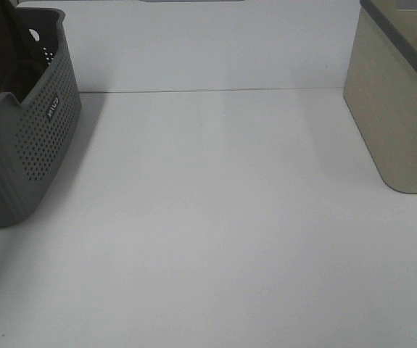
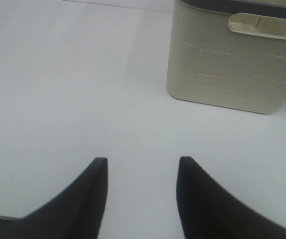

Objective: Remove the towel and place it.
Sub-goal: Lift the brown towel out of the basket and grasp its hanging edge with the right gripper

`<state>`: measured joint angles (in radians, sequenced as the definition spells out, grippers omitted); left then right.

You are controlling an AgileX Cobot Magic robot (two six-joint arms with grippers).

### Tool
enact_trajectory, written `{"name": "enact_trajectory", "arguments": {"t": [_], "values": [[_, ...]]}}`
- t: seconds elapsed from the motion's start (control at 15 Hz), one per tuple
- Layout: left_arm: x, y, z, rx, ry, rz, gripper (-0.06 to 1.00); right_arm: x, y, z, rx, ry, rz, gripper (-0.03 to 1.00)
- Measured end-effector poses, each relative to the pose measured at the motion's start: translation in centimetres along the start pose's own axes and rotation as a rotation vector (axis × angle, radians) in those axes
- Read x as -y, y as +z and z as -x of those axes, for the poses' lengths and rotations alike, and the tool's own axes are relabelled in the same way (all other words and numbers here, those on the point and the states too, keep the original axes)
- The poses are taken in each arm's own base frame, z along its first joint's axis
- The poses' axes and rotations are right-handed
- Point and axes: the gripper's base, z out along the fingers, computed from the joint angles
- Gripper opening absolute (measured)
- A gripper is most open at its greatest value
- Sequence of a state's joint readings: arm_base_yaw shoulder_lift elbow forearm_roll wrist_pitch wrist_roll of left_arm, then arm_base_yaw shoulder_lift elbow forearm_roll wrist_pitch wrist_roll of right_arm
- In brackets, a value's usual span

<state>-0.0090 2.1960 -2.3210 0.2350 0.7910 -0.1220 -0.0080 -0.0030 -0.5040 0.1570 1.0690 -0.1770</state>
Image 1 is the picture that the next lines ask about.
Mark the beige plastic basket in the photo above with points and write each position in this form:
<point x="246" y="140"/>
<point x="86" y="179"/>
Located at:
<point x="381" y="89"/>

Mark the grey perforated laundry basket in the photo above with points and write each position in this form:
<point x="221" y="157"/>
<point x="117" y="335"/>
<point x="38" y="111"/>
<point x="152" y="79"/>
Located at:
<point x="35" y="133"/>

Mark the brown towel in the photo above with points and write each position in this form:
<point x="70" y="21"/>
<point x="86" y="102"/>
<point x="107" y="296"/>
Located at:
<point x="22" y="62"/>

